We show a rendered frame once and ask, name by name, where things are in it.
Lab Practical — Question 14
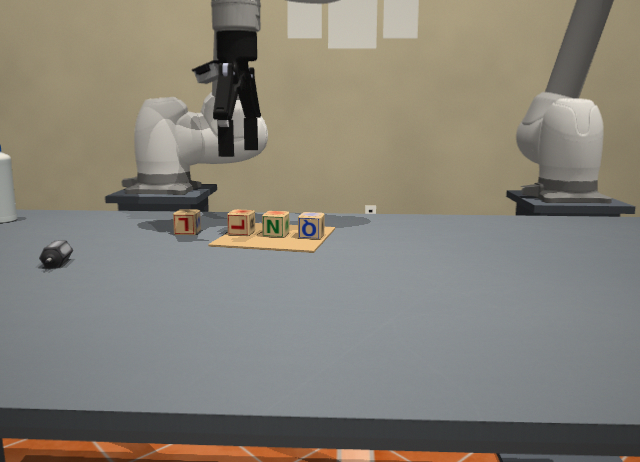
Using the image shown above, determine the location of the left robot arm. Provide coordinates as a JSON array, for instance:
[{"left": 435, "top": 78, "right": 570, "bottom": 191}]
[{"left": 516, "top": 0, "right": 614, "bottom": 203}]

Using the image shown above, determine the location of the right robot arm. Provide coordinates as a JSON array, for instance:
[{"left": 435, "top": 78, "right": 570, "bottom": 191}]
[{"left": 122, "top": 0, "right": 268, "bottom": 195}]

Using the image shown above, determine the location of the tan flat mat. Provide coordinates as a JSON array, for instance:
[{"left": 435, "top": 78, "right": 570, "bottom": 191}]
[{"left": 208, "top": 223, "right": 335, "bottom": 253}]

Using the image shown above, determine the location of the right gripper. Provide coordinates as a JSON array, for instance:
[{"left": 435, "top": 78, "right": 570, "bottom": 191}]
[{"left": 213, "top": 30, "right": 261, "bottom": 157}]

